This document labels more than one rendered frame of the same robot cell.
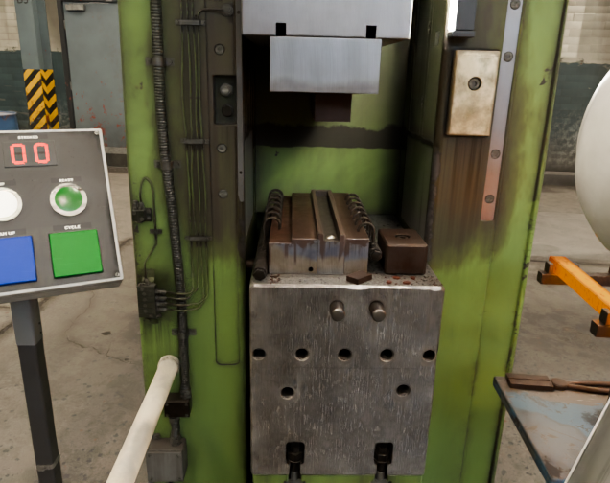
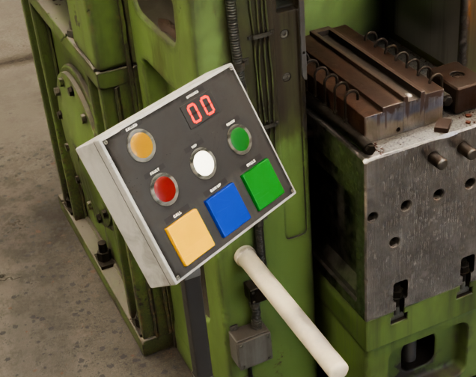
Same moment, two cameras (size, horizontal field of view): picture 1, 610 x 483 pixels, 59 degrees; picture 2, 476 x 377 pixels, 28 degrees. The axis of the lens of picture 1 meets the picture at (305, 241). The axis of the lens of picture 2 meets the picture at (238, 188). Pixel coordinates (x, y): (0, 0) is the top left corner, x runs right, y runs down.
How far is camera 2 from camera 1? 125 cm
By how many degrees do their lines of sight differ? 24
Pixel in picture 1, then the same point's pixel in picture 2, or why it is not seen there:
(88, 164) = (238, 101)
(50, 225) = (238, 167)
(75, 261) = (266, 191)
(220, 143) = (282, 29)
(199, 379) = (272, 259)
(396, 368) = not seen: outside the picture
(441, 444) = not seen: outside the picture
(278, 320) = (388, 183)
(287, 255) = (379, 123)
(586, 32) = not seen: outside the picture
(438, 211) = (471, 37)
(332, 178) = (319, 10)
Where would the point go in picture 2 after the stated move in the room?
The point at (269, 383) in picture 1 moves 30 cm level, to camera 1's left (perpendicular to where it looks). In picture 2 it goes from (380, 239) to (257, 280)
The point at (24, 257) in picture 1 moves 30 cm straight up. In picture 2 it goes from (237, 202) to (223, 50)
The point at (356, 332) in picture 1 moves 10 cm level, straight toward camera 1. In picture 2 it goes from (447, 172) to (469, 195)
